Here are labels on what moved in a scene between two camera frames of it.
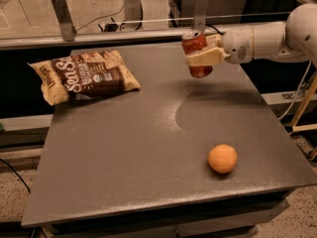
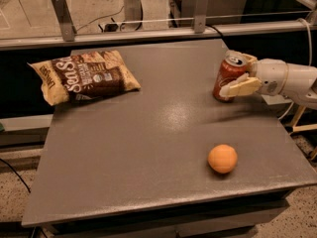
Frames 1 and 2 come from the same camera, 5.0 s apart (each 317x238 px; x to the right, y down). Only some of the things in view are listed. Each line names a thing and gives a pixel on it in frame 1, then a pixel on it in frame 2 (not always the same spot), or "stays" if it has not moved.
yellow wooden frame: [306, 127] stays
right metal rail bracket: [201, 3] stays
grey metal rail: [103, 40] stays
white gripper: [236, 47] -> [271, 73]
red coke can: [192, 42] -> [231, 68]
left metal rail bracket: [66, 24] stays
